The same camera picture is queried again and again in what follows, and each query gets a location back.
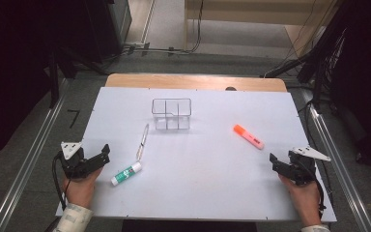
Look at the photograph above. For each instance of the person's left hand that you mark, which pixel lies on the person's left hand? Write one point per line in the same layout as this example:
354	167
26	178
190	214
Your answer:
79	190

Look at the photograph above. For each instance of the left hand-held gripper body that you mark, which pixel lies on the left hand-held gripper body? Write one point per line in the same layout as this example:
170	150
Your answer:
74	162

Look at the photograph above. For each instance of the black stand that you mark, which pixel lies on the black stand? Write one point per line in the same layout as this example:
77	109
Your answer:
54	80
317	74

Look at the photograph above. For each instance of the person's right hand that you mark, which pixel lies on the person's right hand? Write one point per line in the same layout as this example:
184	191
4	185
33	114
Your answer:
302	199

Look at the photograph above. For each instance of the clear plastic organizer box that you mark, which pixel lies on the clear plastic organizer box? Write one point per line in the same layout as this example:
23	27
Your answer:
171	114

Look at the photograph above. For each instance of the light wooden furniture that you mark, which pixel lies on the light wooden furniture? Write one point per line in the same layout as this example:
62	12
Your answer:
254	13

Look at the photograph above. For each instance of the aluminium rail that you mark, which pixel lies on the aluminium rail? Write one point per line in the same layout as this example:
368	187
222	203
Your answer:
346	190
29	161

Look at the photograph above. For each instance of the clear pen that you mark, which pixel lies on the clear pen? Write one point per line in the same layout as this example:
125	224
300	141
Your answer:
142	141

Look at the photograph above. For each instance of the dark curtain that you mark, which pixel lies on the dark curtain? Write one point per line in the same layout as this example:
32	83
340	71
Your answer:
9	64
367	80

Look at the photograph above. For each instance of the green and white glue stick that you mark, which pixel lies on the green and white glue stick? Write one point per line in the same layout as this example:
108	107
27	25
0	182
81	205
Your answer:
126	174

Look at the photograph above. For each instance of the dark cabinet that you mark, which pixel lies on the dark cabinet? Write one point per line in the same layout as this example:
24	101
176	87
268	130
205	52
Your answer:
109	25

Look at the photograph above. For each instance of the orange highlighter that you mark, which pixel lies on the orange highlighter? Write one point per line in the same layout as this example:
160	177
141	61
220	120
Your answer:
248	136

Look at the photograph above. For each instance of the white board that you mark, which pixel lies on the white board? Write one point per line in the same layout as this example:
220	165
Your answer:
199	180

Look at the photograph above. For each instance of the wooden table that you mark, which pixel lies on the wooden table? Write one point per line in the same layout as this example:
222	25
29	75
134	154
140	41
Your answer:
190	82

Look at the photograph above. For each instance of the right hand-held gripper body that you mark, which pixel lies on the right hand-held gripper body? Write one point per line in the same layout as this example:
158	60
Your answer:
302	166

